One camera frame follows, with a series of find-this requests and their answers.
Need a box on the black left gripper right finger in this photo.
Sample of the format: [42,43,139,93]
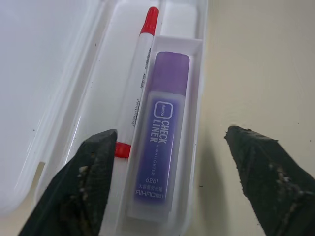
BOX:
[223,125,315,236]

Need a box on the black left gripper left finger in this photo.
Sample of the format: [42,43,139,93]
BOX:
[18,129,118,236]

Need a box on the purple highlighter marker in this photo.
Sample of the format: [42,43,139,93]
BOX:
[127,51,191,219]

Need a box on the white plastic pencil case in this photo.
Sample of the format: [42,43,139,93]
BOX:
[0,0,210,236]

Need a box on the red and white marker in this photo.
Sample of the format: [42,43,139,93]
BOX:
[114,6,159,159]

